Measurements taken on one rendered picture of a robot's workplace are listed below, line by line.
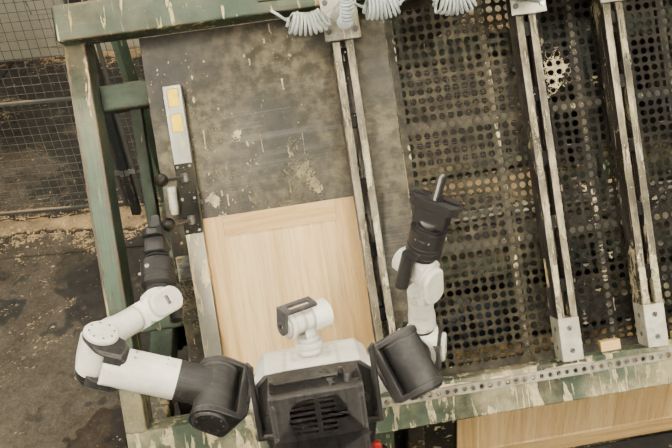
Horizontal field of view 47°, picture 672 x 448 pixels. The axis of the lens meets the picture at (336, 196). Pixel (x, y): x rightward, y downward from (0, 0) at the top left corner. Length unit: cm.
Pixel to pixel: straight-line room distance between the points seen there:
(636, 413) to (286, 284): 139
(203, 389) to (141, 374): 14
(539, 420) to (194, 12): 177
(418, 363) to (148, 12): 117
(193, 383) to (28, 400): 221
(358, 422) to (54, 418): 232
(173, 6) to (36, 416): 221
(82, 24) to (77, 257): 259
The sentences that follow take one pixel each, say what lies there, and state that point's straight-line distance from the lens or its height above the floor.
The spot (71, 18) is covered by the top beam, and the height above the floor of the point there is 192.
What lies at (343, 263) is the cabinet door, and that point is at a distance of 224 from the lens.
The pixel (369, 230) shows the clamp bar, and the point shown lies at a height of 129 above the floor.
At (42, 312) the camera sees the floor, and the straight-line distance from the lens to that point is 436.
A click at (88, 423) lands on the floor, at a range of 370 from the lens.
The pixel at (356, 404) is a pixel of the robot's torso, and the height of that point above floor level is 138.
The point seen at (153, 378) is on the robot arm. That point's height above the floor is 139.
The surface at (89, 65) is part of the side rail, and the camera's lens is 229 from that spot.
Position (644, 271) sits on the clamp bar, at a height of 111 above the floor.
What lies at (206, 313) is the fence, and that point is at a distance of 224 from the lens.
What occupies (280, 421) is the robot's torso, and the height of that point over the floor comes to 137.
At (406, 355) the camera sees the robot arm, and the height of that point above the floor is 135.
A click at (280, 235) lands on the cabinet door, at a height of 130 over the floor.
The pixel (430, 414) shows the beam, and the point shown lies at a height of 83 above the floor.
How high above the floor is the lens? 262
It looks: 34 degrees down
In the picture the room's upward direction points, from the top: 6 degrees counter-clockwise
